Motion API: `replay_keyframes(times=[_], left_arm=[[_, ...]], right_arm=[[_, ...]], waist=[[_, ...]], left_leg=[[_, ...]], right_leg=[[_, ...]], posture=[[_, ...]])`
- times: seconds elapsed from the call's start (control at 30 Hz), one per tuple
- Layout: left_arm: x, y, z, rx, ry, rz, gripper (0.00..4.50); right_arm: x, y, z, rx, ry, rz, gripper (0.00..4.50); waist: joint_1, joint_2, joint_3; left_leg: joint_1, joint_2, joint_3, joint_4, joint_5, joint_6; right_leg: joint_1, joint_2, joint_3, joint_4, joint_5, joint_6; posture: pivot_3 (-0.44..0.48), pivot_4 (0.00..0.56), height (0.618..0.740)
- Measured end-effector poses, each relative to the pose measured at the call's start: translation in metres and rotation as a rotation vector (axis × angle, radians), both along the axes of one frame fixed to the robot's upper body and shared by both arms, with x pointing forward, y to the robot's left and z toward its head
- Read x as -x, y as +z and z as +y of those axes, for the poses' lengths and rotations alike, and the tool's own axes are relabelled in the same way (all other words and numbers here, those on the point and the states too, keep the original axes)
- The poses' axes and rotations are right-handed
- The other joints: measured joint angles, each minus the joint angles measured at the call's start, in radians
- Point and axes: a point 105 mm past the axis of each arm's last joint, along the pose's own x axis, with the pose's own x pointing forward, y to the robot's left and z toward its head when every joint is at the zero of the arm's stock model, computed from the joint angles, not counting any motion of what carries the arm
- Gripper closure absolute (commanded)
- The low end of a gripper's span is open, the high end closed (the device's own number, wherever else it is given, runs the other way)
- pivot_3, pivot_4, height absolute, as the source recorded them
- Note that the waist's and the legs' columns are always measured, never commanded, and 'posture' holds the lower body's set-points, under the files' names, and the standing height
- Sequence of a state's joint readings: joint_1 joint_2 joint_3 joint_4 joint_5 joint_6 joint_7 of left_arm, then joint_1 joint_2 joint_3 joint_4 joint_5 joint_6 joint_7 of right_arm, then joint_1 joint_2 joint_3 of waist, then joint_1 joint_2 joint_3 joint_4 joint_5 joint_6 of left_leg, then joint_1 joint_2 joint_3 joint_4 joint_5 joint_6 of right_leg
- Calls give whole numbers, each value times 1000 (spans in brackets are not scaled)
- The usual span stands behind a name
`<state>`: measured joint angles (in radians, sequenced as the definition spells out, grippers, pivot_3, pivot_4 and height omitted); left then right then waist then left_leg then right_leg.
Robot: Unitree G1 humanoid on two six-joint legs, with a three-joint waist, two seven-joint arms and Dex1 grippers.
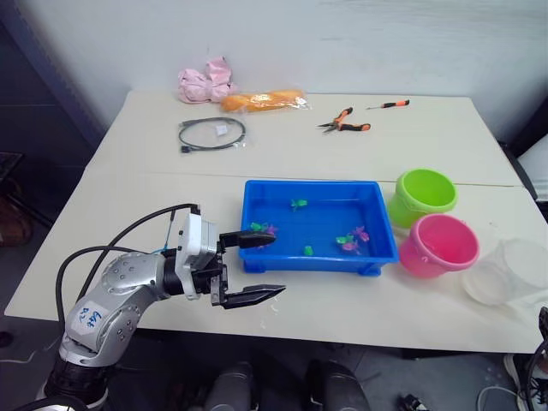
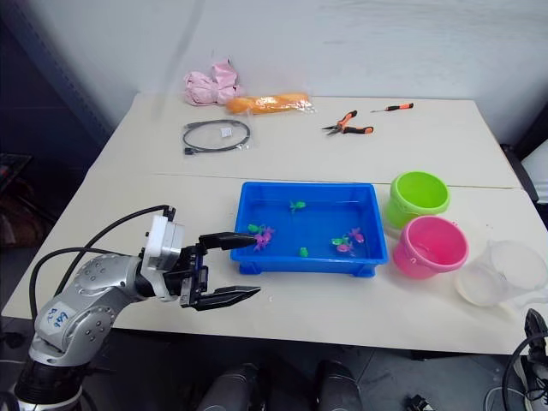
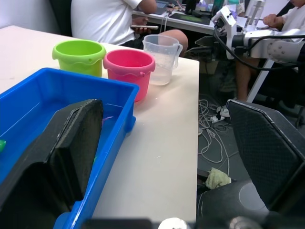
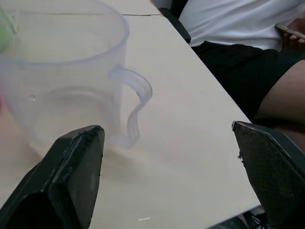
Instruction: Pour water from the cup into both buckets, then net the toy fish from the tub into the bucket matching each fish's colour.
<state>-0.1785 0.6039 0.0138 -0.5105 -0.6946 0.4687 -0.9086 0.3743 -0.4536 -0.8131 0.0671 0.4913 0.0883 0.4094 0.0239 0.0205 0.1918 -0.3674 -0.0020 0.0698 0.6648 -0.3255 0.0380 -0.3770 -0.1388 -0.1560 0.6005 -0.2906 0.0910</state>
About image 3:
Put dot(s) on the person in white shirt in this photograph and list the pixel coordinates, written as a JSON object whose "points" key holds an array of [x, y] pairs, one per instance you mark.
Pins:
{"points": [[102, 21]]}

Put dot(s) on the yellow-green cloth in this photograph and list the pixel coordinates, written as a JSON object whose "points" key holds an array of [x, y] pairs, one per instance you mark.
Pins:
{"points": [[217, 179]]}

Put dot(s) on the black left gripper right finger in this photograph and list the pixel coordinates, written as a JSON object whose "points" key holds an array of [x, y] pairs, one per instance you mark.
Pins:
{"points": [[264, 152]]}

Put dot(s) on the pink plastic bucket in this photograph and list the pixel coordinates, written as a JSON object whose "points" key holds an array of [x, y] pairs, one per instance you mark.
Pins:
{"points": [[129, 69]]}

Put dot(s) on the white round object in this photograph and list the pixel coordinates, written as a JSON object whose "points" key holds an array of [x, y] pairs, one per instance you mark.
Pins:
{"points": [[172, 223]]}

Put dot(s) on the white power strip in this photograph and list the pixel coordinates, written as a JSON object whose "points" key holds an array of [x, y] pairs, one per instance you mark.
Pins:
{"points": [[222, 114]]}

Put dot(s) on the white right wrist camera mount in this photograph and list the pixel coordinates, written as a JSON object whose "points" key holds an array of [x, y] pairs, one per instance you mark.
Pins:
{"points": [[226, 23]]}

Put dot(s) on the smartphone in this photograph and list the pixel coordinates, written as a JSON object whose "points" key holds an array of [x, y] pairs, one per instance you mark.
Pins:
{"points": [[144, 27]]}

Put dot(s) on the clear plastic measuring cup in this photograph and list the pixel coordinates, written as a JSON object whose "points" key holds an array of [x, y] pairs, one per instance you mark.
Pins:
{"points": [[164, 57]]}

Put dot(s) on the blue plastic tub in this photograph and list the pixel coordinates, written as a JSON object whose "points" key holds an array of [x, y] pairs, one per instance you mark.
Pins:
{"points": [[31, 100]]}

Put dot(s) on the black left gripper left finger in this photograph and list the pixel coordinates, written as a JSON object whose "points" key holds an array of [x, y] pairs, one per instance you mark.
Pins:
{"points": [[71, 152]]}

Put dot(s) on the dark green desk mat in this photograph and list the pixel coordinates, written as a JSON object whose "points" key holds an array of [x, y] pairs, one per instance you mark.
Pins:
{"points": [[190, 17]]}

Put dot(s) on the dark grey rounded robot part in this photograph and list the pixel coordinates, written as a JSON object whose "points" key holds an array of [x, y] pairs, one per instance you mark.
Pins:
{"points": [[228, 205]]}

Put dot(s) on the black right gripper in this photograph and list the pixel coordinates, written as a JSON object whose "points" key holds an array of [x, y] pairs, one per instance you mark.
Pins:
{"points": [[209, 46]]}

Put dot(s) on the white office desk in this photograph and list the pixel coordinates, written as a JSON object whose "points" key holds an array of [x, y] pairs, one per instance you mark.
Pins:
{"points": [[190, 25]]}

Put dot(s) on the seated person in shorts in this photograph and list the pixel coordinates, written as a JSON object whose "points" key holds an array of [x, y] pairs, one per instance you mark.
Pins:
{"points": [[245, 78]]}

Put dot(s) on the green plastic bucket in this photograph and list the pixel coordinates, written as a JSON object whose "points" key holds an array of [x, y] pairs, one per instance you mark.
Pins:
{"points": [[78, 59]]}

